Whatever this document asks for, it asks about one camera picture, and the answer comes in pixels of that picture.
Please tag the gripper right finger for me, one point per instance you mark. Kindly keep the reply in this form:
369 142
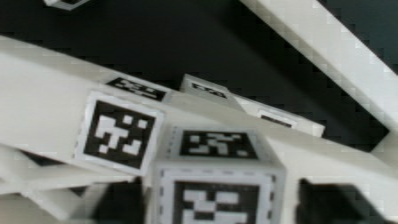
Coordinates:
332 204

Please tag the white chair back frame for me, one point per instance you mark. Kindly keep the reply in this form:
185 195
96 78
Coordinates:
85 123

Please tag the white tagged cube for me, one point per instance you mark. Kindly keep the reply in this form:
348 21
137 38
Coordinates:
66 4
217 178

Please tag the white U-shaped fence frame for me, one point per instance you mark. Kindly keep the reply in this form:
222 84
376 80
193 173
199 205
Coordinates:
325 42

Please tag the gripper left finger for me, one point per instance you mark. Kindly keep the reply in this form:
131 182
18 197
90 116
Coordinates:
112 203

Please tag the white chair leg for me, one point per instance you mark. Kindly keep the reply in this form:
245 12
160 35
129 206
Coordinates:
279 117
209 91

